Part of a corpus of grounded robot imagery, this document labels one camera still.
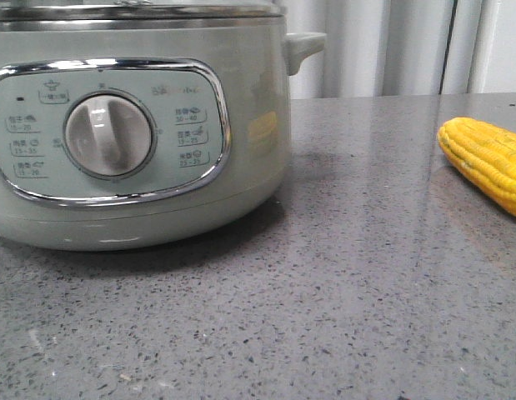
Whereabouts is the glass pot lid steel rim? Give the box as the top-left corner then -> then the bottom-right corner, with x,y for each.
0,1 -> 285,22

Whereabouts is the yellow corn cob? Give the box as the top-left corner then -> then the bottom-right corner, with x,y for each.
437,117 -> 516,217

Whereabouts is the pale green electric cooking pot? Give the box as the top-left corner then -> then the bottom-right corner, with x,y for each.
0,16 -> 325,251

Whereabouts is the white pleated curtain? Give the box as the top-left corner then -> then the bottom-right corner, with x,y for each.
280,1 -> 516,98

